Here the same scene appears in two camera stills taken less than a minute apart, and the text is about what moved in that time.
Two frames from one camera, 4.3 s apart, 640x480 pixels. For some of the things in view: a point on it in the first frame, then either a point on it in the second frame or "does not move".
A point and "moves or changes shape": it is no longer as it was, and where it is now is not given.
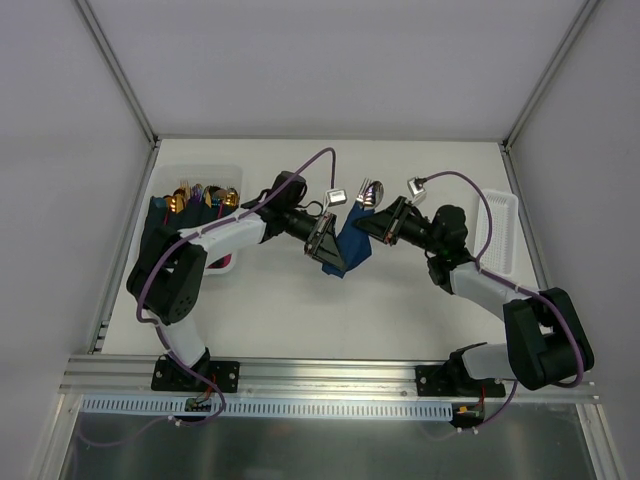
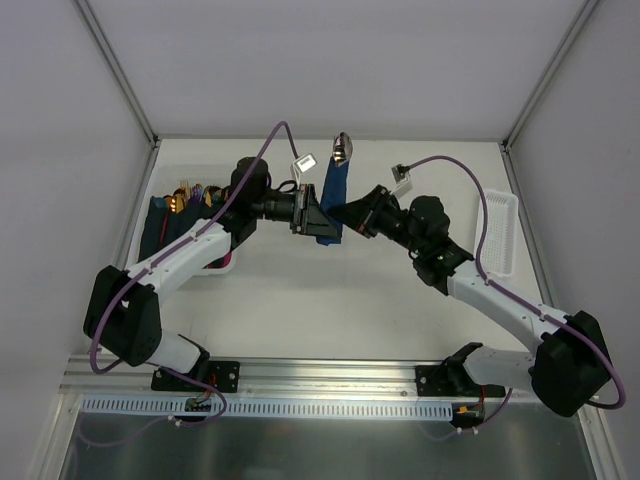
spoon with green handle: (374, 195) moves or changes shape
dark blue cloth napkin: (354, 245) moves or changes shape
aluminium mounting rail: (130, 377) does not move
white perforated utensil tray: (502, 255) does not move
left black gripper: (318, 234) -> (305, 209)
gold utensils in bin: (212, 196) does not move
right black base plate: (451, 378) does not move
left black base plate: (169, 375) does not move
